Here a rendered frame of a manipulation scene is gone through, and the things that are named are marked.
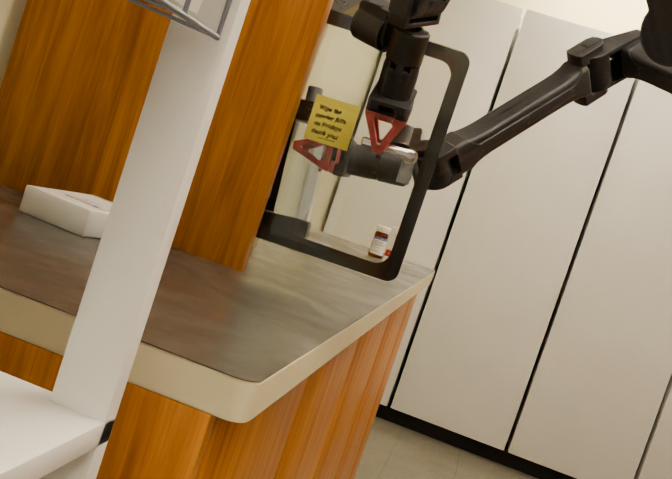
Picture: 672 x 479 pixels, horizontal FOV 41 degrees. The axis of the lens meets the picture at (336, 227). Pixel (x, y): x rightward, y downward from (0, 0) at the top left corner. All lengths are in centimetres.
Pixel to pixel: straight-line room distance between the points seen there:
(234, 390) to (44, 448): 25
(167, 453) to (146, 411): 4
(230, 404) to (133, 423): 9
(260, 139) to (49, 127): 36
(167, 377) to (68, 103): 81
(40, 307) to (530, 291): 385
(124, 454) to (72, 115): 81
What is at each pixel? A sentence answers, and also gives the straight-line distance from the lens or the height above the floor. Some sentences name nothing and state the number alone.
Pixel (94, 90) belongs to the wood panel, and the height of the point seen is 114.
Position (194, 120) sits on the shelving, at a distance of 64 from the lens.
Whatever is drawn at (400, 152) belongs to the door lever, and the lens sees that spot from 145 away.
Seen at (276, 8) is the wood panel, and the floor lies 135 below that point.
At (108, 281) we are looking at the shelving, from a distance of 66.
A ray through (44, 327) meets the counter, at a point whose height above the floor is 92.
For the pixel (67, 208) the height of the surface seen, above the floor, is 97.
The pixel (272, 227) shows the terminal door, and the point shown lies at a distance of 152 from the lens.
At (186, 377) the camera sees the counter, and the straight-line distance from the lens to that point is 83.
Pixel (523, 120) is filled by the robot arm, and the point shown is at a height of 133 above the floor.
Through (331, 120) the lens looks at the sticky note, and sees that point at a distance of 151.
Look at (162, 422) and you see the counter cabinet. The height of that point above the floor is 88.
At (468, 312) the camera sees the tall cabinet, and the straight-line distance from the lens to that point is 459.
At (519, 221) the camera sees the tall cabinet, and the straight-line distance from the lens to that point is 457.
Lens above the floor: 114
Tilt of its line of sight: 3 degrees down
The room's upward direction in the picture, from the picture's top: 19 degrees clockwise
